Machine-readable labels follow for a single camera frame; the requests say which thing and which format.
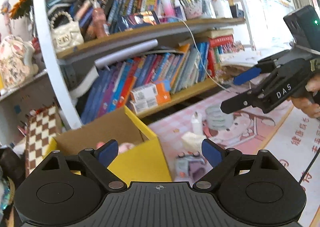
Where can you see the cream quilted handbag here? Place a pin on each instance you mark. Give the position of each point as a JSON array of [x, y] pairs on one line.
[[65, 36]]

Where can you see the open white book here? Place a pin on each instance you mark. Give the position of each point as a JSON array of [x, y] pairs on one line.
[[86, 84]]

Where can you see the orange white box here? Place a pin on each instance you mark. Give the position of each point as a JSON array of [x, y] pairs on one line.
[[143, 103], [159, 90]]

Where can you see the upper orange white box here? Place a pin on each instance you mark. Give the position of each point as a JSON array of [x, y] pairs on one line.
[[159, 90]]

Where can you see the brown white chessboard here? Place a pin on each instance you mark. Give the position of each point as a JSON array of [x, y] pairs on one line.
[[43, 127]]

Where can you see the phone with picture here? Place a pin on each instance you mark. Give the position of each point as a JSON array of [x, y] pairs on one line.
[[138, 20]]

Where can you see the white USB charger plug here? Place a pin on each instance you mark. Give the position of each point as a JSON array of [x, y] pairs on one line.
[[196, 123]]

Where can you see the yellow cardboard box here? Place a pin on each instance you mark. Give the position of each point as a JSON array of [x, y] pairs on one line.
[[140, 157]]

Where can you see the clear tape roll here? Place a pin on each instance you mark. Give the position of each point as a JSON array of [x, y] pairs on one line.
[[218, 120]]

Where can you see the pink checkered desk mat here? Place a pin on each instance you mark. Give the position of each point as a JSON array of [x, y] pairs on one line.
[[290, 135]]

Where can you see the lower orange white box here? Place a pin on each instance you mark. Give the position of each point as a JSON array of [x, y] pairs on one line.
[[143, 103]]

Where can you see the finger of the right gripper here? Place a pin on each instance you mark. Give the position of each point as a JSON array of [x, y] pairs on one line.
[[237, 102], [247, 76]]

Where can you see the purple toy camera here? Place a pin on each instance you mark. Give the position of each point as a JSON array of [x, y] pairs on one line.
[[190, 165]]

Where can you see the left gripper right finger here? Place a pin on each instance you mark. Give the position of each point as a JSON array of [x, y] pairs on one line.
[[222, 161]]

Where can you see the white lamp head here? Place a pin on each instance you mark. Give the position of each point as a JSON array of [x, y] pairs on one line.
[[125, 53]]

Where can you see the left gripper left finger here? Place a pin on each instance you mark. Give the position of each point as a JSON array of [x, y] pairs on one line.
[[96, 163]]

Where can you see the red thick dictionary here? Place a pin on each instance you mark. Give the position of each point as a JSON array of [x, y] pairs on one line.
[[220, 41]]

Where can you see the copper glitter bottle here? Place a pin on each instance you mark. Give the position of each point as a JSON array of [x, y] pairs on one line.
[[99, 20]]

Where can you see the person right hand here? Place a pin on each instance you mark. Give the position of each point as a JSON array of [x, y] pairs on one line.
[[305, 104]]

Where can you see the white cheese-shaped eraser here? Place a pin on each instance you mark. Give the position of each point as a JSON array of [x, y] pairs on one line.
[[192, 142]]

